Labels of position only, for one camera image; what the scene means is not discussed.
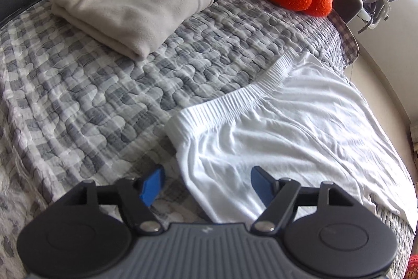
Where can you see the grey checked quilt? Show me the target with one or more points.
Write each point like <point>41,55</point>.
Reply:
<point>81,96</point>

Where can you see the beige garment with navy trim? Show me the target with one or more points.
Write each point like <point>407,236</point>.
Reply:
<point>130,11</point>

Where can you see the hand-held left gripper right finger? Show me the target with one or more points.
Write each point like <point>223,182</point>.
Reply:
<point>261,184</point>

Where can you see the white shorts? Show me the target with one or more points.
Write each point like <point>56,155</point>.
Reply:
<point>294,135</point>

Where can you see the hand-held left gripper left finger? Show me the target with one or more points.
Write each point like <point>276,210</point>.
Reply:
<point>153,184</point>

